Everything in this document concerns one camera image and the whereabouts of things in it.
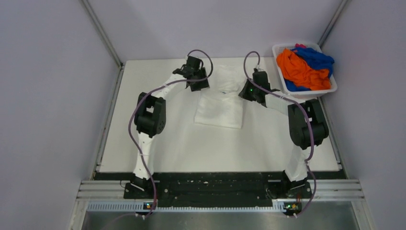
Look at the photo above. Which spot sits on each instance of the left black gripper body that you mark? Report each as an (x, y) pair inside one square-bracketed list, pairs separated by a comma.
[(197, 85)]

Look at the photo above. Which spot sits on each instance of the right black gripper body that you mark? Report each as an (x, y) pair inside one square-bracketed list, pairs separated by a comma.
[(249, 93)]

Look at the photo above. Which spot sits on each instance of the white printed t-shirt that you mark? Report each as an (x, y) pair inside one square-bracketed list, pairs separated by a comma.
[(220, 105)]

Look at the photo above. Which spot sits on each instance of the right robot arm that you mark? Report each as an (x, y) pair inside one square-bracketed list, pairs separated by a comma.
[(306, 121)]

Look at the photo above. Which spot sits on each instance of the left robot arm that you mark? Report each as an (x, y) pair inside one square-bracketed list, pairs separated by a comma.
[(149, 116)]

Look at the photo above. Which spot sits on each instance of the orange t-shirt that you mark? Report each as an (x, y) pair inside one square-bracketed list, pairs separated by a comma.
[(296, 70)]

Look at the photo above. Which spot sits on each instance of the pink t-shirt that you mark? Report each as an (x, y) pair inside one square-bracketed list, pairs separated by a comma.
[(300, 46)]

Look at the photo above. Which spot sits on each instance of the blue t-shirt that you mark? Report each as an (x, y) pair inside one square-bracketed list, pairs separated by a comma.
[(315, 60)]

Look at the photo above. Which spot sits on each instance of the left corner metal post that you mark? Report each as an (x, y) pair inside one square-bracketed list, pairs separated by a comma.
[(101, 31)]

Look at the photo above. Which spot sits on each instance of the corner metal post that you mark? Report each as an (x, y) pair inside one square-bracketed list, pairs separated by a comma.
[(101, 31), (335, 17)]

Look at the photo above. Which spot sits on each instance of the right corner metal post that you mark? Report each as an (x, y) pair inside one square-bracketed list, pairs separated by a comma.
[(335, 17)]

